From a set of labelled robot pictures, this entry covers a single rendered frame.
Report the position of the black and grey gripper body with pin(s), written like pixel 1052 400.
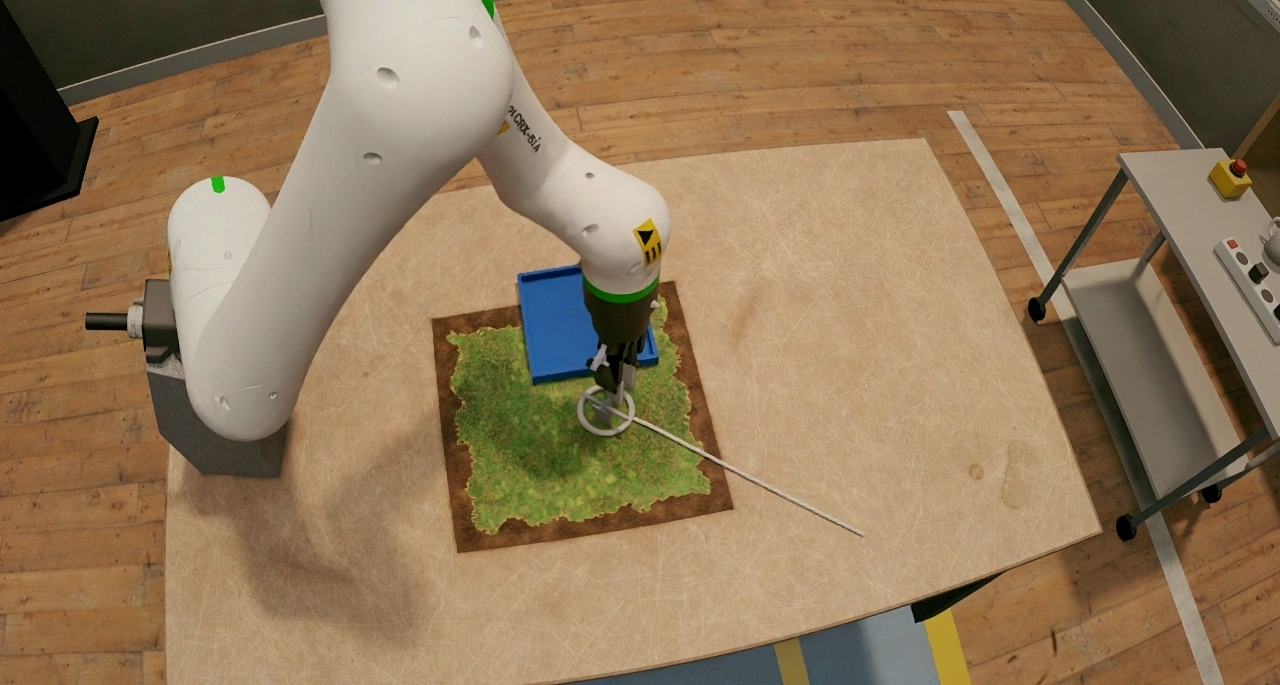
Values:
pixel 610 335

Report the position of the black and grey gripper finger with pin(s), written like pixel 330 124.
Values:
pixel 611 366
pixel 631 362

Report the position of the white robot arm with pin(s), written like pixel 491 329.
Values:
pixel 417 89

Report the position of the white ring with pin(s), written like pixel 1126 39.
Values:
pixel 602 432

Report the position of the blue tray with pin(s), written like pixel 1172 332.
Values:
pixel 559 333

